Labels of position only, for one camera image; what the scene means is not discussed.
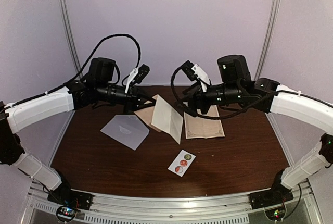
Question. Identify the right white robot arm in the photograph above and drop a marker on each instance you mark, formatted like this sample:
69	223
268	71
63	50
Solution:
268	96

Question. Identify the orange round sticker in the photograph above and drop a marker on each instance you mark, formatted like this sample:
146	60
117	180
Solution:
183	163

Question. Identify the green round sticker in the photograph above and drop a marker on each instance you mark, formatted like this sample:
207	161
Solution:
187	157

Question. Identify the circuit board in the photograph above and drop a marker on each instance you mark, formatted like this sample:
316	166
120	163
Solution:
275	213
66	213

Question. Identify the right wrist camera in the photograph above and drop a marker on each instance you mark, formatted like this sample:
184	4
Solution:
195	73

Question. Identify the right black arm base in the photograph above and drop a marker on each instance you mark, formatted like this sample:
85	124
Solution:
270	197

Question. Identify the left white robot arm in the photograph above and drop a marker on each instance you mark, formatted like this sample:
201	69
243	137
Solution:
95	86

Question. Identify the white sticker sheet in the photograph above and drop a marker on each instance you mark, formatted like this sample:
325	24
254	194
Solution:
176	162

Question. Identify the pale blue envelope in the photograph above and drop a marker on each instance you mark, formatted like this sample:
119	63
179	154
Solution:
127	130

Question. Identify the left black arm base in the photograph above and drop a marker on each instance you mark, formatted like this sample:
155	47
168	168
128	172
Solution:
75	199

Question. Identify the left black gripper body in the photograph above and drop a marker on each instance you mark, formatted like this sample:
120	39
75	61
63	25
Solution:
130	99

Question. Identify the cream letter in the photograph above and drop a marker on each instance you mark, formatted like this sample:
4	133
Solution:
167	119

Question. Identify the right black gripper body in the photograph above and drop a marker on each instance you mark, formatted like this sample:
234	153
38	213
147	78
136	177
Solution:
197	94

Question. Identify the red white round sticker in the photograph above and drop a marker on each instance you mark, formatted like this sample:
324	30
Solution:
178	169

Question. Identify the right circuit board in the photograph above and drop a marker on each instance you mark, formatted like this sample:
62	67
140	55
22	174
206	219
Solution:
275	213

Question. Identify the brown kraft paper sheet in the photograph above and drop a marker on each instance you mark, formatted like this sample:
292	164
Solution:
146	115

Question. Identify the bordered certificate paper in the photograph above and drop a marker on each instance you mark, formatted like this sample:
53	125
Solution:
200	128

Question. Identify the aluminium front rail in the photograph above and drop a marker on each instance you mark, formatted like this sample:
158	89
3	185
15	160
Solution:
230	208

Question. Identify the left circuit board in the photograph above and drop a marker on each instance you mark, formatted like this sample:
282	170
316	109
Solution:
66	213

